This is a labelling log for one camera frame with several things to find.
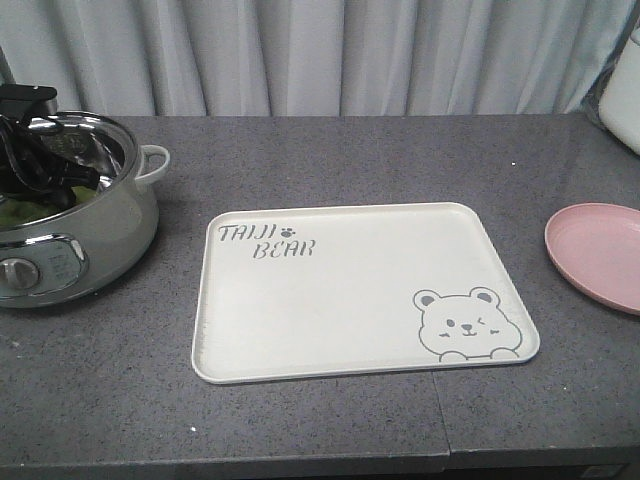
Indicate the grey pleated curtain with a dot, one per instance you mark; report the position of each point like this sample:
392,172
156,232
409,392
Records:
322,58

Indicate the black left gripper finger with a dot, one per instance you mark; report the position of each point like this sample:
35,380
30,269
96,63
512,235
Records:
75,174
62,197

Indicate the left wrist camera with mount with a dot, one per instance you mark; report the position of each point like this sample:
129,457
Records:
23,103

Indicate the pink round plate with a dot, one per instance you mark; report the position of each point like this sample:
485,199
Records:
595,247

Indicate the white rice cooker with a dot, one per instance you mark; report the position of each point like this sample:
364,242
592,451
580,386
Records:
619,103

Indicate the cream electric cooking pot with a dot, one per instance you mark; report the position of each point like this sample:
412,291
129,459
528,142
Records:
73,253

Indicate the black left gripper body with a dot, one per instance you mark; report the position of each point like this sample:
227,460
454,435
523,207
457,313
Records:
28,166

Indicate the cream bear serving tray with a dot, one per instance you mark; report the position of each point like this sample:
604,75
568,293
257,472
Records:
318,292

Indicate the green lettuce leaf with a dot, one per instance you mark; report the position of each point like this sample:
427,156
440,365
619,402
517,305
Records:
17,212

